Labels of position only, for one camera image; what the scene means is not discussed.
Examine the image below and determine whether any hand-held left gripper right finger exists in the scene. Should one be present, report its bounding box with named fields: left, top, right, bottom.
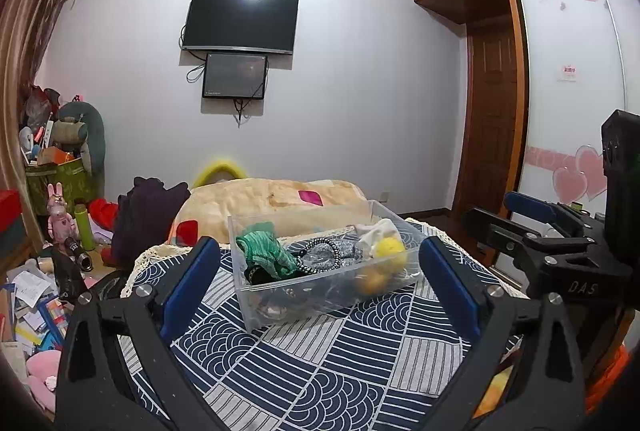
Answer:
left=417, top=235, right=588, bottom=431

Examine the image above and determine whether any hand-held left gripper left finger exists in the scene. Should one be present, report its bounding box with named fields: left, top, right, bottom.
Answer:
left=52, top=235, right=226, bottom=431

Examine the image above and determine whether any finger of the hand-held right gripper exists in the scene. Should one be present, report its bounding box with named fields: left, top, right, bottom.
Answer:
left=502, top=191, right=603, bottom=237
left=464, top=207, right=593, bottom=262

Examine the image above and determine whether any black strap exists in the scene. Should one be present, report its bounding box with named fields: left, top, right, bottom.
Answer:
left=245, top=266, right=281, bottom=287

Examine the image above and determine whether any yellow felt ball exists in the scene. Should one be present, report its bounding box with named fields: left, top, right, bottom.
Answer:
left=375, top=237, right=407, bottom=260

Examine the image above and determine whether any green striped cloth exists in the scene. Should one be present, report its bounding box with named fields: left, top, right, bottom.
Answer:
left=235, top=221, right=298, bottom=277

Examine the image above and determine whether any white cloth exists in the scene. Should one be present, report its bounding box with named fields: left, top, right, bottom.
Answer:
left=355, top=218, right=401, bottom=257

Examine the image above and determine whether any clear plastic storage box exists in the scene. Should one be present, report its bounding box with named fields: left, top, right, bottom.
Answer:
left=227, top=200, right=423, bottom=334

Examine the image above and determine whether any black beaded bracelet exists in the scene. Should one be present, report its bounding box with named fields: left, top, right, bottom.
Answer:
left=295, top=236, right=342, bottom=274

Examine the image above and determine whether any cream lace cloth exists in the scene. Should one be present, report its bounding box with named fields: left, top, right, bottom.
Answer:
left=120, top=216, right=526, bottom=299

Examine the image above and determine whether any dark purple garment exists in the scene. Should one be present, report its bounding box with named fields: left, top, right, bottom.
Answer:
left=111, top=177, right=192, bottom=267

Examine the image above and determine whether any brown wooden door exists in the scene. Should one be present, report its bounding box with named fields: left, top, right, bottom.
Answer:
left=455, top=23, right=518, bottom=217

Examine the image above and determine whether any red plush toy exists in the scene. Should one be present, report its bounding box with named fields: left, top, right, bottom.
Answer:
left=89, top=198, right=121, bottom=264

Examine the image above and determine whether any black flashlight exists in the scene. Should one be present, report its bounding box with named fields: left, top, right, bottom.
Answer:
left=65, top=238, right=96, bottom=273

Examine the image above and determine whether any green bottle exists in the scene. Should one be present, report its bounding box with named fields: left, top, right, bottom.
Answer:
left=74, top=204, right=96, bottom=252

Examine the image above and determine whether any yellow fuzzy object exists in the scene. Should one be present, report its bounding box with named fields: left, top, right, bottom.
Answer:
left=192, top=157, right=251, bottom=189

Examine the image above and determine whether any white sliding wardrobe door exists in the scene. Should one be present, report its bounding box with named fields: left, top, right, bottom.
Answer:
left=510, top=0, right=636, bottom=212

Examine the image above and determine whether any pink rabbit figure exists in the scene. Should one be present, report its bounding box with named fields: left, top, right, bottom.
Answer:
left=46, top=182, right=78, bottom=244

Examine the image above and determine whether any navy patterned tablecloth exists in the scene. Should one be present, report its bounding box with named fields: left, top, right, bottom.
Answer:
left=117, top=221, right=526, bottom=431

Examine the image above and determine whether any green storage box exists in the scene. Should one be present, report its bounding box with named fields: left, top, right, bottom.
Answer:
left=26, top=158, right=93, bottom=217

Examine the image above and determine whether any pile of papers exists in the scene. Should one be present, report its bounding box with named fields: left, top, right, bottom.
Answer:
left=0, top=261, right=68, bottom=357

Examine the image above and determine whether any pink plush item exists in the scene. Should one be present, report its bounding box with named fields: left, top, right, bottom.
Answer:
left=25, top=351, right=63, bottom=412

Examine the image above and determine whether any grey-green plush toy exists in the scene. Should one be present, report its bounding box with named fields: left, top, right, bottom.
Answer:
left=55, top=101, right=106, bottom=182

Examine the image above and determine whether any red box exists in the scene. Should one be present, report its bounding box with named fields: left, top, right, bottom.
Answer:
left=0, top=190, right=23, bottom=232

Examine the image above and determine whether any small black monitor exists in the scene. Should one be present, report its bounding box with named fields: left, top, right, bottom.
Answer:
left=202, top=52, right=268, bottom=100

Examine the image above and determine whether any pile of clutter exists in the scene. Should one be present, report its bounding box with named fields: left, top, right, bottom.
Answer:
left=20, top=83, right=61, bottom=166

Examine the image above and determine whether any large black television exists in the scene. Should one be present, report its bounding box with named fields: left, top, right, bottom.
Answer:
left=181, top=0, right=300, bottom=56

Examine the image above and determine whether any striped brown curtain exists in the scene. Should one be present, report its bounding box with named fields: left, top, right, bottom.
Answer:
left=0, top=0, right=93, bottom=262

